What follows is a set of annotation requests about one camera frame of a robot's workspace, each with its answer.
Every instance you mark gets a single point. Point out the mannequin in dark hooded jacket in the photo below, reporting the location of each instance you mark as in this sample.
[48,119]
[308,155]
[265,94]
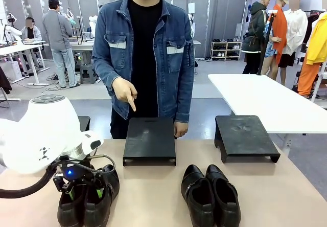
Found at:
[255,32]

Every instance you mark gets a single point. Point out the person's right hand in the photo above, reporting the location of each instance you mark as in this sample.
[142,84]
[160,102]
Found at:
[125,89]

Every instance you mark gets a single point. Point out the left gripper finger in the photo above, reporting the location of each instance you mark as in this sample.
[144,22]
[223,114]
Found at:
[100,192]
[70,192]

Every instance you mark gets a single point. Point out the black hanging garment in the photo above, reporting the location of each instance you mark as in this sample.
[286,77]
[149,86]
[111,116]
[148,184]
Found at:
[4,81]

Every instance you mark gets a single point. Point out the white folding table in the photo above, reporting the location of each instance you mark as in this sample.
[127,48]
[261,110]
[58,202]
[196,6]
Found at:
[265,99]

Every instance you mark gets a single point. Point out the yellow hoodie orange trousers outfit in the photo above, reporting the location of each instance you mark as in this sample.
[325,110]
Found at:
[315,45]

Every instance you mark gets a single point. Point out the black leather loafer shoe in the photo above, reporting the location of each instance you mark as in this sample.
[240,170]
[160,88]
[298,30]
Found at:
[69,210]
[102,206]

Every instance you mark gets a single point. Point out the wooden shoe rack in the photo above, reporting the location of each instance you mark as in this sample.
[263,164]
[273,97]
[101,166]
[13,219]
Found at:
[226,50]

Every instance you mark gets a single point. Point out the black tripod pole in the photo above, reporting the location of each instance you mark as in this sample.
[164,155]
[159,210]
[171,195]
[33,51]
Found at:
[267,40]

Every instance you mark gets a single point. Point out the person's left hand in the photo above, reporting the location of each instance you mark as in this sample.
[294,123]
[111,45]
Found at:
[182,130]

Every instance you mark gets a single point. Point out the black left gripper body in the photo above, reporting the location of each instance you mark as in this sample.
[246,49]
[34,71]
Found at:
[76,174]

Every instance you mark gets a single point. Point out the person's left forearm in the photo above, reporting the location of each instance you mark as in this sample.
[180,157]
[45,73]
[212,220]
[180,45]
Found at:
[184,101]

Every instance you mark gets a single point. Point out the seated person in background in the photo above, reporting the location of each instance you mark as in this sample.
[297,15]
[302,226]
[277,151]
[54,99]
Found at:
[30,32]

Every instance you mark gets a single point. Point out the mannequin with orange garment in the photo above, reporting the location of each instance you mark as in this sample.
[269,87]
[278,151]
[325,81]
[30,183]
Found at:
[277,32]

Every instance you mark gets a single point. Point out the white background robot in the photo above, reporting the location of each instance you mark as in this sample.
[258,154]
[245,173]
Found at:
[92,26]
[11,31]

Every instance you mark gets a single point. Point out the man in grey jacket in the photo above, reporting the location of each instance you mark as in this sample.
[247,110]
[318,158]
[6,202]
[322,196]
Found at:
[60,37]

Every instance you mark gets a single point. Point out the black shoe stand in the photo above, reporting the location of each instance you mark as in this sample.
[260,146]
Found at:
[245,137]
[149,140]
[85,123]

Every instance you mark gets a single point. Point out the white background desk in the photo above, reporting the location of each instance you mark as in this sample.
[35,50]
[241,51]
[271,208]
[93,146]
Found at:
[18,49]

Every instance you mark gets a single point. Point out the person in denim jacket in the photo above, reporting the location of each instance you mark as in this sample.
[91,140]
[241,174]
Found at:
[145,45]

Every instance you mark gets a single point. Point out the person's right forearm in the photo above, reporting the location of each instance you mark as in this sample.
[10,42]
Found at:
[104,68]

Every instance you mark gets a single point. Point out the grey plastic stool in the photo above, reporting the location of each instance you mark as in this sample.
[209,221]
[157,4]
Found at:
[87,73]

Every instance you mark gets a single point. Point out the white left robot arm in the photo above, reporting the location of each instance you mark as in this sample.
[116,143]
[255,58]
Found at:
[48,124]

